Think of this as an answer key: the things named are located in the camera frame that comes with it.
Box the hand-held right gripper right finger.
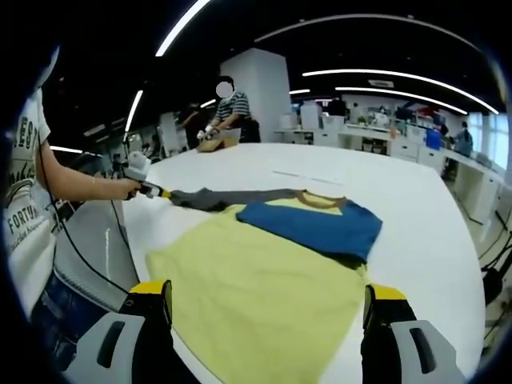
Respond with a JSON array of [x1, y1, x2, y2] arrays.
[[359, 282, 467, 384]]

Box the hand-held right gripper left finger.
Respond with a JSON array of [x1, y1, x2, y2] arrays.
[[63, 278, 189, 384]]

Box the yellow garment with coloured sleeves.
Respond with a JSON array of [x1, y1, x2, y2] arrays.
[[144, 186, 384, 384]]

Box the person's left hand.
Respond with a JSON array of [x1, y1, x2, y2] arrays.
[[115, 178, 141, 202]]

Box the white ceiling light strip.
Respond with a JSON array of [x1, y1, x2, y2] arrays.
[[50, 145, 103, 158], [334, 86, 469, 115], [154, 0, 212, 58], [123, 90, 144, 133], [302, 68, 501, 115]]

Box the person's blue jeans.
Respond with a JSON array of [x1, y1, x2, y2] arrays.
[[30, 271, 121, 361]]

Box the brown cardboard box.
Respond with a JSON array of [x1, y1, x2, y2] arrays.
[[195, 127, 241, 153]]

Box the grey desk surface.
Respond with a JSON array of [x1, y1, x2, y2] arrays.
[[54, 199, 141, 309]]

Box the black stand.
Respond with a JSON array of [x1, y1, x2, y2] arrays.
[[479, 223, 512, 305]]

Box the person's white printed t-shirt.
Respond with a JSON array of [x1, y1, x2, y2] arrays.
[[3, 86, 59, 321]]

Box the row of white cabinets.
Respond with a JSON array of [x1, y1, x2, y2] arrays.
[[275, 115, 507, 223]]

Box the bright window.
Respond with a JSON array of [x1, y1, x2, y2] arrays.
[[467, 111, 509, 169]]

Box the black cable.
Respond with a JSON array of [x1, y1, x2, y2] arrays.
[[35, 127, 131, 297], [110, 198, 141, 283]]

